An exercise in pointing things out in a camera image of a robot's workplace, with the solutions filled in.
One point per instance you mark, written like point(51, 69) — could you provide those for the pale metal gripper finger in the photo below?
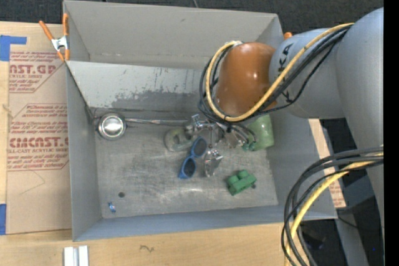
point(218, 163)
point(208, 163)

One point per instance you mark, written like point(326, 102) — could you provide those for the blue sunglasses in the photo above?
point(190, 166)

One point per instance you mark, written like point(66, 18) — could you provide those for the green toy block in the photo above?
point(240, 183)

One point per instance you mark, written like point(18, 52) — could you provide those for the pale green tape roll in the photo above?
point(172, 141)

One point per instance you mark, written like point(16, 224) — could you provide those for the pale green cup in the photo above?
point(263, 134)

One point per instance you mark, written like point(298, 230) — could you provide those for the grey metal bin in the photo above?
point(149, 183)

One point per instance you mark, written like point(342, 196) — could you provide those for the silver metal ladle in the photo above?
point(111, 126)

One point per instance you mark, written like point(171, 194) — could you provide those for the small blue scrap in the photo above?
point(111, 207)

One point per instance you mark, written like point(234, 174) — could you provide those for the brown cardboard board, red print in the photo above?
point(37, 196)

